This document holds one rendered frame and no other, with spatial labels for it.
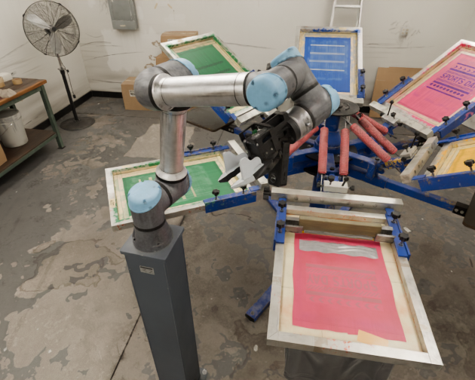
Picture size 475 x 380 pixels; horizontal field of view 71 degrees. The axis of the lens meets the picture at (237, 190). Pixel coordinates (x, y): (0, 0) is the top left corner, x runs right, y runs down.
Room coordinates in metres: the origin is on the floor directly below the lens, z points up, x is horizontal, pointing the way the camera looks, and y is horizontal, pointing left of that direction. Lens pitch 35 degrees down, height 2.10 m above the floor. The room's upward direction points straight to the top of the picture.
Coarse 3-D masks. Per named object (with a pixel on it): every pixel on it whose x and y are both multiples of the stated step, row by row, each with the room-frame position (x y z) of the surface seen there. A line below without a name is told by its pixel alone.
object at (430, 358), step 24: (336, 216) 1.35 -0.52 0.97; (360, 216) 1.33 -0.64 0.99; (384, 216) 1.33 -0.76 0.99; (408, 264) 1.00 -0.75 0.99; (408, 288) 0.88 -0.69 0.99; (288, 336) 0.67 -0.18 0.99; (312, 336) 0.67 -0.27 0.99; (432, 336) 0.67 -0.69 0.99; (384, 360) 0.59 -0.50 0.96; (408, 360) 0.58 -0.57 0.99; (432, 360) 0.58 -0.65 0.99
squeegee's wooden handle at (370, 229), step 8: (304, 216) 1.24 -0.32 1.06; (312, 216) 1.25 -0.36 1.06; (304, 224) 1.22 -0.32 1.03; (312, 224) 1.22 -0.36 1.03; (320, 224) 1.21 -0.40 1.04; (328, 224) 1.21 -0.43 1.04; (336, 224) 1.20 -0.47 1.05; (344, 224) 1.19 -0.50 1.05; (352, 224) 1.19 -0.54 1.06; (360, 224) 1.19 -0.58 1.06; (368, 224) 1.19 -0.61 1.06; (376, 224) 1.19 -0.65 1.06; (336, 232) 1.20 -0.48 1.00; (344, 232) 1.19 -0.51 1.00; (352, 232) 1.19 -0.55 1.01; (360, 232) 1.18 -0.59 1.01; (368, 232) 1.18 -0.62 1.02; (376, 232) 1.17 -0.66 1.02
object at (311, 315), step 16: (304, 240) 1.19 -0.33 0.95; (320, 240) 1.19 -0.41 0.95; (336, 240) 1.19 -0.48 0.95; (304, 256) 1.08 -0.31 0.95; (320, 256) 1.08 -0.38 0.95; (336, 256) 1.08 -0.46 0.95; (304, 272) 0.99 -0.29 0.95; (304, 288) 0.90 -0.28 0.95; (304, 304) 0.83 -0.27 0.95; (320, 304) 0.83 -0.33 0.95; (304, 320) 0.75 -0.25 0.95; (320, 320) 0.75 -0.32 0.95; (336, 320) 0.75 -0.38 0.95
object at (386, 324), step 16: (352, 240) 1.19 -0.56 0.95; (368, 240) 1.19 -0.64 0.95; (352, 256) 1.08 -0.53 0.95; (384, 272) 0.99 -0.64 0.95; (384, 288) 0.90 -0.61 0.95; (384, 304) 0.83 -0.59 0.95; (352, 320) 0.75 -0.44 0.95; (368, 320) 0.75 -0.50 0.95; (384, 320) 0.75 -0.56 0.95; (384, 336) 0.69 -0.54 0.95; (400, 336) 0.69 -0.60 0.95
